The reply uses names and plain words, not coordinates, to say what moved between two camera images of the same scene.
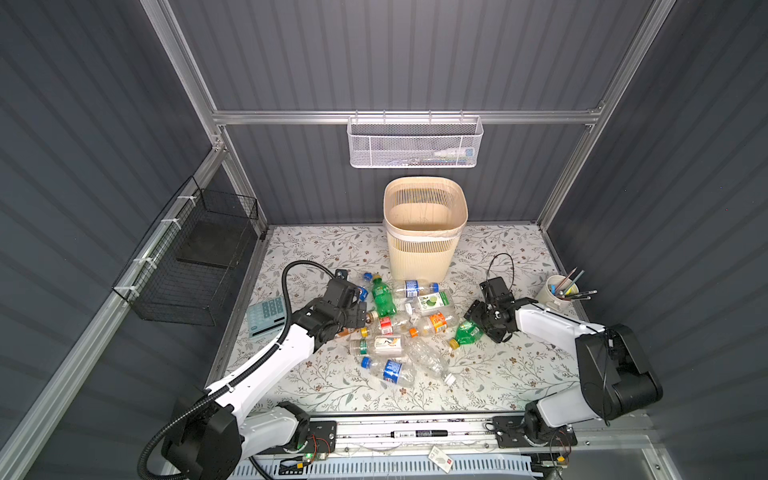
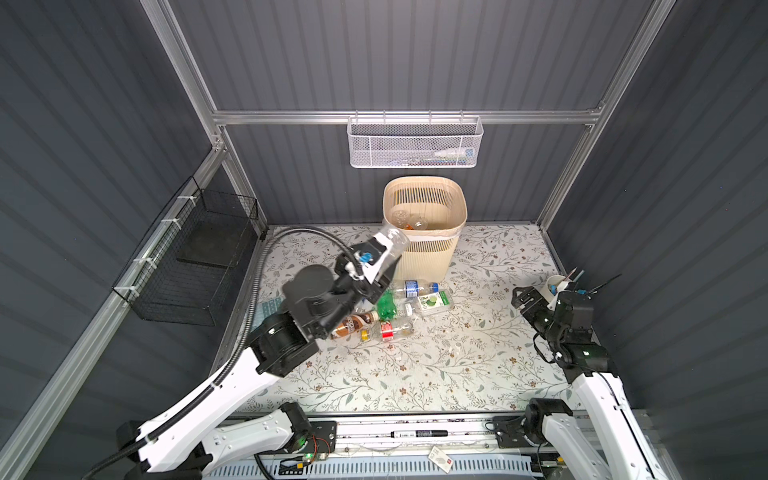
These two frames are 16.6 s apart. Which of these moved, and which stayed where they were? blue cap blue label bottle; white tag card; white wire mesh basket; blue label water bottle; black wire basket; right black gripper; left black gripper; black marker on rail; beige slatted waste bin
Moved: left black gripper; blue cap blue label bottle; right black gripper
Stayed: blue label water bottle; beige slatted waste bin; black marker on rail; white wire mesh basket; black wire basket; white tag card
